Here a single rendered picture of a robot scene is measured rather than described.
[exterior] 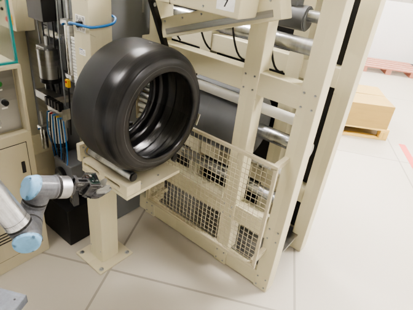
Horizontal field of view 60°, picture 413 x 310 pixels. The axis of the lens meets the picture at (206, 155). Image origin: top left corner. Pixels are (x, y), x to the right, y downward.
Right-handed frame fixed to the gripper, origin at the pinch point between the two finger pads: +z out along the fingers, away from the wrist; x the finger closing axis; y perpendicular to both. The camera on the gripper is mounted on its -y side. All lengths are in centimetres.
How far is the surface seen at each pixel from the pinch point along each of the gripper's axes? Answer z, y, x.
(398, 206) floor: 272, 37, -55
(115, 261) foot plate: 54, -82, 3
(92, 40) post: -5, 38, 58
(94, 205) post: 30, -49, 26
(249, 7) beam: 23, 93, 19
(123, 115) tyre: -7.9, 34.1, 10.4
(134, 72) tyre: -7, 49, 20
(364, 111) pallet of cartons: 360, 68, 62
